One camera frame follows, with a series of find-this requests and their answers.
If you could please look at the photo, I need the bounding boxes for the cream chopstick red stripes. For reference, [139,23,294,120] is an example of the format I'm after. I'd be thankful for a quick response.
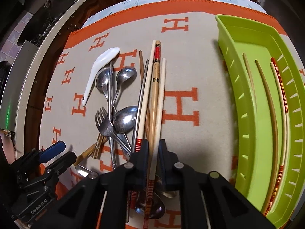
[129,39,157,210]
[143,58,166,228]

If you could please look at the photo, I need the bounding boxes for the dark brown wooden chopstick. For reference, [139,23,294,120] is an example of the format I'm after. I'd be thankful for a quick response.
[254,59,279,214]

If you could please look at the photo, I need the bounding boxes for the light tan wooden chopstick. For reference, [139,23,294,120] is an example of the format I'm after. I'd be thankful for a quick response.
[242,53,256,105]

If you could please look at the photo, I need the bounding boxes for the steel spoon under gripper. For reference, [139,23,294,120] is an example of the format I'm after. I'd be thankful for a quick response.
[134,190,176,219]

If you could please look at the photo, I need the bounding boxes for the steel spoon near fork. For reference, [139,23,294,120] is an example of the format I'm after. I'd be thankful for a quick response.
[113,106,137,151]

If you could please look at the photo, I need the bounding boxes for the steel fork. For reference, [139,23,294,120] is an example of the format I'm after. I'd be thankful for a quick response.
[95,109,131,160]

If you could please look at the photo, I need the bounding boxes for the large steel spoon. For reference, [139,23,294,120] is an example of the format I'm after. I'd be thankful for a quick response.
[95,67,132,157]

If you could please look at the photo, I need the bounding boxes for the small steel spoon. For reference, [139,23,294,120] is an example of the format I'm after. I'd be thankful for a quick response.
[113,67,136,105]

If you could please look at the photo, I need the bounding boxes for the orange beige H-pattern cloth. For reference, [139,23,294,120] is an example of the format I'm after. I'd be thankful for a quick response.
[39,0,305,229]

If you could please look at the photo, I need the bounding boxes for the red bamboo printed chopstick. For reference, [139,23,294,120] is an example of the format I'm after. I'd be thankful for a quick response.
[148,40,161,172]

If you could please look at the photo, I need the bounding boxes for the steel chopstick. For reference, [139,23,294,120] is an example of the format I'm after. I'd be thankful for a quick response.
[131,59,149,154]

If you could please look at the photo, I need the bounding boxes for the white ceramic soup spoon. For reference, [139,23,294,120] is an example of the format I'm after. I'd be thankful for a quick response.
[81,47,120,106]

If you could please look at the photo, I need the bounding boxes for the green plastic utensil tray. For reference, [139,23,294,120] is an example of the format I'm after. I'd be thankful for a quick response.
[216,15,304,228]

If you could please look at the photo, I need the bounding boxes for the red patterned chopstick in tray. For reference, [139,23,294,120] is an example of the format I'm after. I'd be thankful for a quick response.
[271,57,288,113]

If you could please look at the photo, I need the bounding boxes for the gold handled utensil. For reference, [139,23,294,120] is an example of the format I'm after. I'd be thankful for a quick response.
[73,134,108,166]

